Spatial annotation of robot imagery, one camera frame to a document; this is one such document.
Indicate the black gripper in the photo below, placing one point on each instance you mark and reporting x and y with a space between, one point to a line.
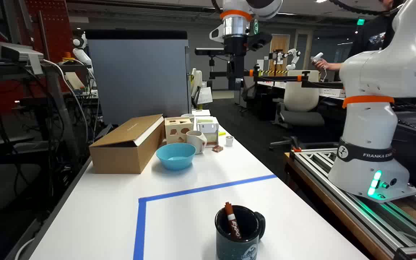
236 49

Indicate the red Expo marker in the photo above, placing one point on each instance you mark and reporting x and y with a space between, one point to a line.
231 220

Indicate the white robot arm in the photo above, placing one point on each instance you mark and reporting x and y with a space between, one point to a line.
373 80

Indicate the small white box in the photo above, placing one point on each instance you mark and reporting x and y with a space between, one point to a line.
210 127

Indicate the white office chair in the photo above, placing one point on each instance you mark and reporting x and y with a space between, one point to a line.
299 106

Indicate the small white cup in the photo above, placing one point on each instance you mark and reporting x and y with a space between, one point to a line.
229 140

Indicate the white mug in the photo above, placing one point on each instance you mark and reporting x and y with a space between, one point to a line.
197 139

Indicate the wooden shape sorter box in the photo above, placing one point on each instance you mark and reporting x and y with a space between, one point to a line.
177 129

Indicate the grey partition board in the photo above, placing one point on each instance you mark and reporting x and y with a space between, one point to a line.
140 72

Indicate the small brown disc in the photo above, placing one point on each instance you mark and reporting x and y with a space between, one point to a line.
217 149

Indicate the blue plastic bowl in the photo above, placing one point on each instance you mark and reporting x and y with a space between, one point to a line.
177 156

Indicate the brown cardboard box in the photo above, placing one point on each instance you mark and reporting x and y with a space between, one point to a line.
129 148

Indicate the dark teal mug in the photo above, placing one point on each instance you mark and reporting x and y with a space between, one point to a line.
252 226

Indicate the blue tape line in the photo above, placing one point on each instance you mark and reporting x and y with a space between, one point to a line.
181 224

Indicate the aluminium rail base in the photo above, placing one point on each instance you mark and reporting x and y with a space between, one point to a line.
386 230

